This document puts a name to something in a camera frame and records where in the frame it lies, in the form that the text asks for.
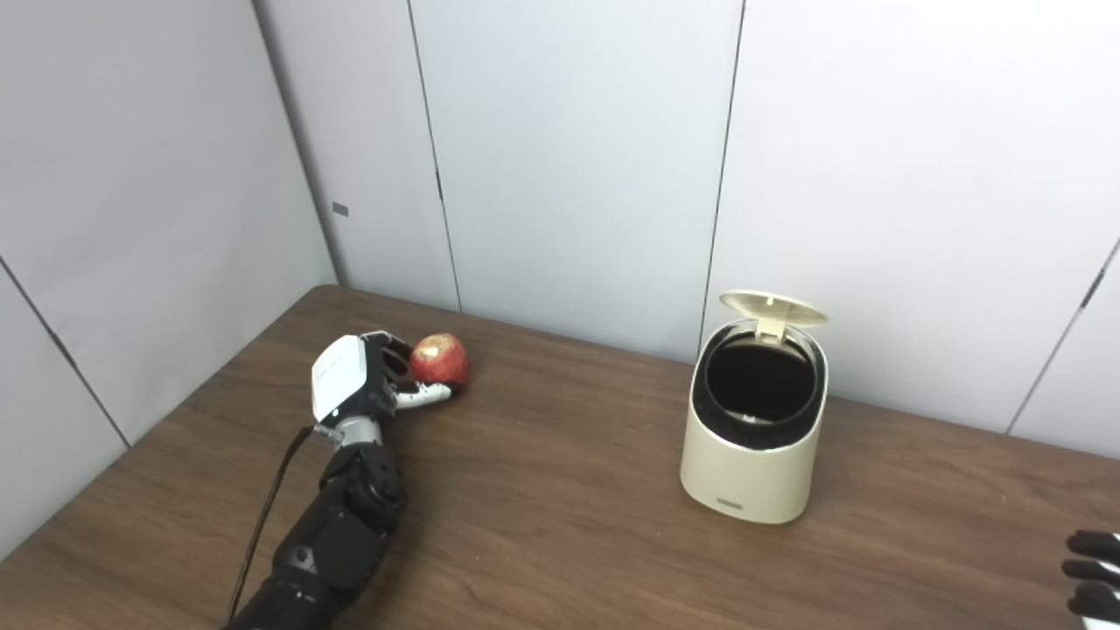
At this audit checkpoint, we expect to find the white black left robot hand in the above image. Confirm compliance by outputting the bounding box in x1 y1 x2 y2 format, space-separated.
311 331 456 425

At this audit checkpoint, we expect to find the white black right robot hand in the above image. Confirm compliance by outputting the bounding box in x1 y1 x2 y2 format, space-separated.
1061 529 1120 627

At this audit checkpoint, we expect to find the red apple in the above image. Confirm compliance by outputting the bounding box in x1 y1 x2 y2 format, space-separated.
410 332 471 389

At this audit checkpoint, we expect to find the cream-colored bin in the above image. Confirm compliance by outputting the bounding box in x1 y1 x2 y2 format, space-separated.
680 290 830 525

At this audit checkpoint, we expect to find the round cream bin lid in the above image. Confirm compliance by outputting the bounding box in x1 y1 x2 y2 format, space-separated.
719 290 829 342

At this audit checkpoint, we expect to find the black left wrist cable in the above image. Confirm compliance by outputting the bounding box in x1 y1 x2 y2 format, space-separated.
226 423 347 627

